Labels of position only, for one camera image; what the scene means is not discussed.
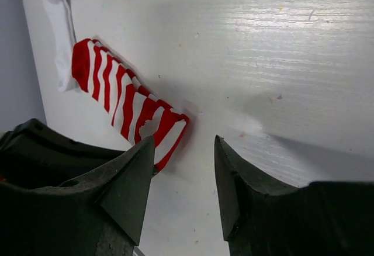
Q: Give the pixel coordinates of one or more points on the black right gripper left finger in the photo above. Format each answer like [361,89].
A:
[100,212]

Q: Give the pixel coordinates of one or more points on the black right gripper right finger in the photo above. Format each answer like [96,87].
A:
[261,215]

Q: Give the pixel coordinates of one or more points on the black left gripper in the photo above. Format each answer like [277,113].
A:
[34,156]

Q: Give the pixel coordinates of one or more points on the red white striped sock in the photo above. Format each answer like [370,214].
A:
[134,111]

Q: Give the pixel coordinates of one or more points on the white sock black stripes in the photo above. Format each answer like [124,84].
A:
[60,17]

